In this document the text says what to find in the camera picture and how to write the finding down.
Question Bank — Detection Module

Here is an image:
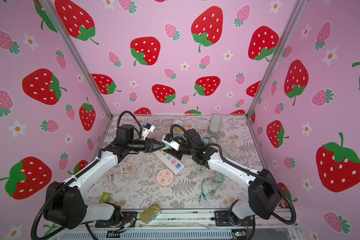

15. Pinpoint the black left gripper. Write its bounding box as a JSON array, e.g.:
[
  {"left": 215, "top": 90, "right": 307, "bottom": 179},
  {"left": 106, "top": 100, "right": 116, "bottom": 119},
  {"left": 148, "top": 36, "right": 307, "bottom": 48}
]
[{"left": 127, "top": 139, "right": 165, "bottom": 154}]

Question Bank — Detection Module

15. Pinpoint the teal charging cable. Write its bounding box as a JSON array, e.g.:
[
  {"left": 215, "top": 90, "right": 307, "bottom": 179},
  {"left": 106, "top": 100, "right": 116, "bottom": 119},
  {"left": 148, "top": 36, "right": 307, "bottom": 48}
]
[{"left": 197, "top": 176, "right": 226, "bottom": 202}]

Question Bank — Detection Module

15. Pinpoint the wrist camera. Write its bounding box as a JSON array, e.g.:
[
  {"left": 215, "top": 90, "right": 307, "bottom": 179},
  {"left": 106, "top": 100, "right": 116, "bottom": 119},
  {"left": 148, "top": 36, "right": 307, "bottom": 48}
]
[
  {"left": 142, "top": 123, "right": 155, "bottom": 140},
  {"left": 162, "top": 134, "right": 180, "bottom": 151}
]

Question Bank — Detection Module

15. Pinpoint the white multicolour power strip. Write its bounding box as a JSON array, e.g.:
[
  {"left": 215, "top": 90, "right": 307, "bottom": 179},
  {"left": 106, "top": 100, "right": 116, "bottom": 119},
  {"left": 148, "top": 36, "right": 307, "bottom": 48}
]
[{"left": 154, "top": 150, "right": 185, "bottom": 176}]

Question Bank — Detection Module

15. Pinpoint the yellow labelled food can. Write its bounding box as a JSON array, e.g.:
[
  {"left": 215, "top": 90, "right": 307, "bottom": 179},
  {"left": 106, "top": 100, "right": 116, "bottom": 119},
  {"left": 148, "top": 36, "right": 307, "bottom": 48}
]
[{"left": 173, "top": 120, "right": 183, "bottom": 126}]

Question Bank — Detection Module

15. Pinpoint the gold sardine tin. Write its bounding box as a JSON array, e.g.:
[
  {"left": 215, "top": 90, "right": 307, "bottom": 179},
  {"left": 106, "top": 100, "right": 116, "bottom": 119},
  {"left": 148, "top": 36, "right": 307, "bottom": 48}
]
[{"left": 140, "top": 203, "right": 161, "bottom": 224}]

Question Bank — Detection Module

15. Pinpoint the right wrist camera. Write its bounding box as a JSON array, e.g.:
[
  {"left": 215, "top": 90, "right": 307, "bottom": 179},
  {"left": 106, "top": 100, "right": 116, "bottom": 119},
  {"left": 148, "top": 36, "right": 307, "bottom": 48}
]
[{"left": 162, "top": 134, "right": 180, "bottom": 151}]

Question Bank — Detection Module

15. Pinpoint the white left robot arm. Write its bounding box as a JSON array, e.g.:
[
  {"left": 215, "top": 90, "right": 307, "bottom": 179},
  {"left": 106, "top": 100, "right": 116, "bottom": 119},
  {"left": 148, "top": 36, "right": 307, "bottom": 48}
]
[{"left": 31, "top": 138, "right": 165, "bottom": 240}]

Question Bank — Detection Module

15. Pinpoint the silver aluminium corner post right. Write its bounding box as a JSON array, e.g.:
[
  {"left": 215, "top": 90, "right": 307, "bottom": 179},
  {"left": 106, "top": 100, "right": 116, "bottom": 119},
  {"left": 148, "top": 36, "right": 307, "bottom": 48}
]
[{"left": 247, "top": 0, "right": 308, "bottom": 120}]

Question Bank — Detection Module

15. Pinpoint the beige power strip cord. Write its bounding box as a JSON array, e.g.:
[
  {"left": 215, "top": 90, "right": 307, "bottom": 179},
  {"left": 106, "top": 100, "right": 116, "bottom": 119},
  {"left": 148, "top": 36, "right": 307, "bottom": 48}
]
[{"left": 107, "top": 154, "right": 166, "bottom": 190}]

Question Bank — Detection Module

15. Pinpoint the pale green glasses case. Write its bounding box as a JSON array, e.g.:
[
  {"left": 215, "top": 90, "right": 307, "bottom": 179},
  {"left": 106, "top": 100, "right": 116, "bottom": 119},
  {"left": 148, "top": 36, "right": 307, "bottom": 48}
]
[{"left": 209, "top": 114, "right": 222, "bottom": 134}]

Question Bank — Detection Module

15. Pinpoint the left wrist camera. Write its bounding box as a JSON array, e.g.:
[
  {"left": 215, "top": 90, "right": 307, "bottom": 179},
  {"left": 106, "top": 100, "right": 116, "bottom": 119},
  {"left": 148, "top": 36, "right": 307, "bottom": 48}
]
[{"left": 142, "top": 123, "right": 155, "bottom": 140}]

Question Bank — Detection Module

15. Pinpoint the silver aluminium corner post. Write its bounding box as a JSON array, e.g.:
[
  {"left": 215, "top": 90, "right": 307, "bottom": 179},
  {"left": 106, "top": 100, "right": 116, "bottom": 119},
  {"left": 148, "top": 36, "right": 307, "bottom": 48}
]
[
  {"left": 247, "top": 0, "right": 308, "bottom": 120},
  {"left": 40, "top": 0, "right": 113, "bottom": 119}
]

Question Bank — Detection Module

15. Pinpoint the silver aluminium corner post left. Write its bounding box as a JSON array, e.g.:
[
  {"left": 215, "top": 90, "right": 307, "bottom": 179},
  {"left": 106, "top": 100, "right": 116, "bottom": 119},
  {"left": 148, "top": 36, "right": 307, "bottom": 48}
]
[{"left": 40, "top": 0, "right": 113, "bottom": 119}]

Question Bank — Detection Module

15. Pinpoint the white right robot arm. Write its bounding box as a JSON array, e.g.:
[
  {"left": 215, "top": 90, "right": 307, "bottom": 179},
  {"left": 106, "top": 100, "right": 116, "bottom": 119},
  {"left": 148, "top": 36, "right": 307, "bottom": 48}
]
[{"left": 170, "top": 125, "right": 297, "bottom": 226}]

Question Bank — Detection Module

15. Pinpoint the light green charging cable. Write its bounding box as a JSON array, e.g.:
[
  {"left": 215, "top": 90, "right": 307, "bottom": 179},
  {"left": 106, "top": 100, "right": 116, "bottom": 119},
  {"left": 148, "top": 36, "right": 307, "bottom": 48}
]
[{"left": 196, "top": 149, "right": 235, "bottom": 176}]

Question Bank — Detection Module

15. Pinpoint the round pink power socket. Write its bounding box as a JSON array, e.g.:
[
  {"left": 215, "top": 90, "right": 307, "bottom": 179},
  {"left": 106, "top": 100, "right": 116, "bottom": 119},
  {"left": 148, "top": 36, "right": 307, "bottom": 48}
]
[{"left": 157, "top": 169, "right": 175, "bottom": 187}]

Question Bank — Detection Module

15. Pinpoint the green snack packet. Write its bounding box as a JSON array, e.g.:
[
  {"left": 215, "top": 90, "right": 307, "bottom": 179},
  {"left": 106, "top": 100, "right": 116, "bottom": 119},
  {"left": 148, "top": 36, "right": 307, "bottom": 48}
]
[{"left": 99, "top": 192, "right": 112, "bottom": 204}]

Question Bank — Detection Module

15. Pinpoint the light green charger plug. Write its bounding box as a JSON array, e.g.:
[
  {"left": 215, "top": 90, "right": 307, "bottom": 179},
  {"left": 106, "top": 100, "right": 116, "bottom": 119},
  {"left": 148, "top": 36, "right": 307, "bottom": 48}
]
[{"left": 163, "top": 144, "right": 172, "bottom": 150}]

